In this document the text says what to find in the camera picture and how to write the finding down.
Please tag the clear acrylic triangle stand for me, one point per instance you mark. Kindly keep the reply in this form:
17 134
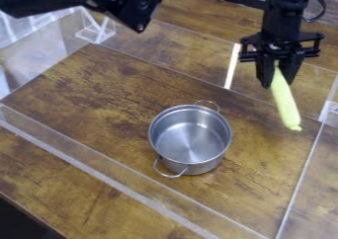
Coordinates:
94 32

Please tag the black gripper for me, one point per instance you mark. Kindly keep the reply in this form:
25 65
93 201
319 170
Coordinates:
280 41

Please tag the stainless steel pot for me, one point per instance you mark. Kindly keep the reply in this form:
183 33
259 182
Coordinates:
189 135

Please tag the clear acrylic barrier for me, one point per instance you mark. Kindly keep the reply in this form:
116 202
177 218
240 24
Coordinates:
168 202

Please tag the black bar on table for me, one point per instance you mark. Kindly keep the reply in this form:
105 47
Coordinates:
257 4

